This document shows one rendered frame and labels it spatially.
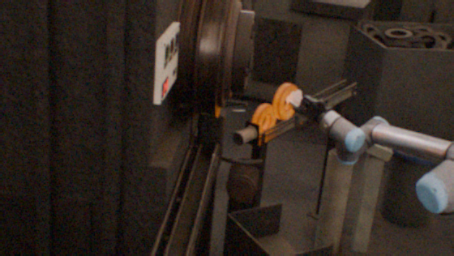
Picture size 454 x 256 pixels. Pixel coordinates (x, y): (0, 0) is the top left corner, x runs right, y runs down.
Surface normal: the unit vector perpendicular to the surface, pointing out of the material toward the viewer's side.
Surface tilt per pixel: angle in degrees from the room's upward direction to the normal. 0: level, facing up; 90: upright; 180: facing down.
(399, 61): 90
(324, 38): 90
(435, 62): 90
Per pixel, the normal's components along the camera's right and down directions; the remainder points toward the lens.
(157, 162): 0.09, -0.92
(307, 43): -0.33, 0.32
